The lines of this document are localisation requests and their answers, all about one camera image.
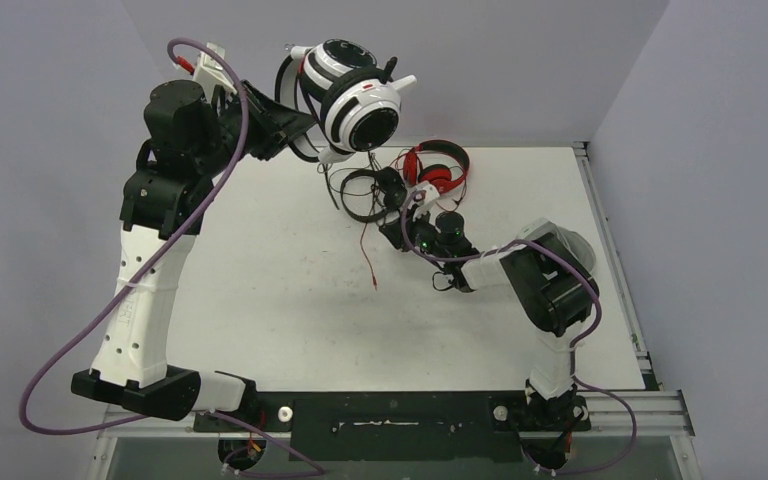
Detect aluminium frame rail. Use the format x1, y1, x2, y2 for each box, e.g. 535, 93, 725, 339
95, 140, 697, 480

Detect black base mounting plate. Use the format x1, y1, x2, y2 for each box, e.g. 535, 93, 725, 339
193, 390, 591, 463

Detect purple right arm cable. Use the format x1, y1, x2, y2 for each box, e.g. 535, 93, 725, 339
400, 188, 638, 477

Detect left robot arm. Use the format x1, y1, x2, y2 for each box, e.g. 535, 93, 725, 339
71, 44, 313, 430

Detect red headphones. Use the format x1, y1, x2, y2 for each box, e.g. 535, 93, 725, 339
402, 139, 471, 194

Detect grey white headphones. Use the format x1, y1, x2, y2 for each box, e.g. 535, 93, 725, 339
517, 217, 596, 274

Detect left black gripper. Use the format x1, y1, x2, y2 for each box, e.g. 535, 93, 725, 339
190, 80, 316, 179

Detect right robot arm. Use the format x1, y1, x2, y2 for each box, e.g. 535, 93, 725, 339
377, 182, 602, 428

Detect red headphone cable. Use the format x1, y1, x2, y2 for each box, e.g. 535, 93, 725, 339
357, 148, 470, 291

